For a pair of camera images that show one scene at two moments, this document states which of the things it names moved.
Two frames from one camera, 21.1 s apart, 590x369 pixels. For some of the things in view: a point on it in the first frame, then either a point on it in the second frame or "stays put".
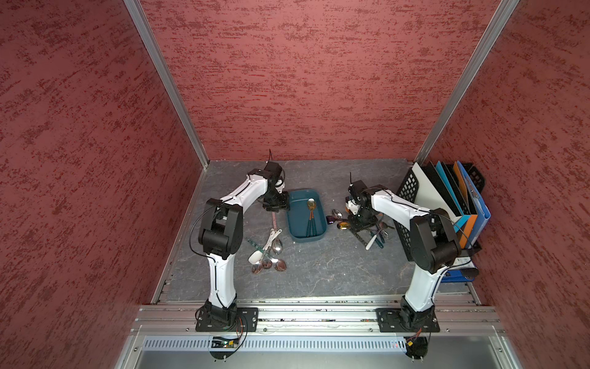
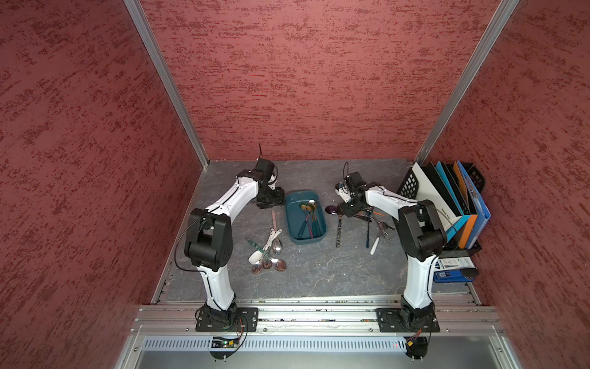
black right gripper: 356,226 → 347,211
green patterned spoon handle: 256,247 stays put
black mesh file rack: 408,190 stays put
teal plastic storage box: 298,214 stays put
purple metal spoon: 331,219 → 331,209
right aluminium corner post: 472,64 stays put
